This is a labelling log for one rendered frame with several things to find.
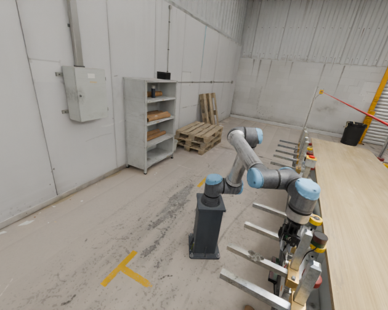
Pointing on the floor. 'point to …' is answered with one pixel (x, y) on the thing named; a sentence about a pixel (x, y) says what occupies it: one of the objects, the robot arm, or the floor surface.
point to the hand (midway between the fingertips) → (284, 248)
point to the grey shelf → (135, 83)
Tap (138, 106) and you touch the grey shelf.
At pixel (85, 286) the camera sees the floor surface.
